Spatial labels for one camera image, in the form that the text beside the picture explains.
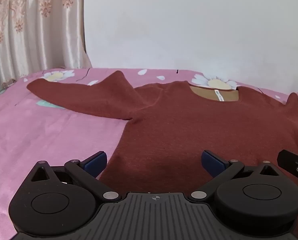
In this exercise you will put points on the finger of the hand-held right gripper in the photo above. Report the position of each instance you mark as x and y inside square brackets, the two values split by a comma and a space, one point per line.
[290, 159]

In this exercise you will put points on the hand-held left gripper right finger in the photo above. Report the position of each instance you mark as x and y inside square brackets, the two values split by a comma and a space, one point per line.
[209, 164]

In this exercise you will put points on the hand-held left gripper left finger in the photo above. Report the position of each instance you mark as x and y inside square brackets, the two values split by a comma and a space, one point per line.
[96, 163]

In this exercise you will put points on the rust red knit sweater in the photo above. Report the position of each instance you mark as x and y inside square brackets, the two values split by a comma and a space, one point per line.
[189, 130]

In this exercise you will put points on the pink floral bedsheet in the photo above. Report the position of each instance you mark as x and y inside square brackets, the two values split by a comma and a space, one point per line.
[38, 135]

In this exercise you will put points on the cream floral curtain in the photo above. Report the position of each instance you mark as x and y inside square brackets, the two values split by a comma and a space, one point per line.
[31, 35]

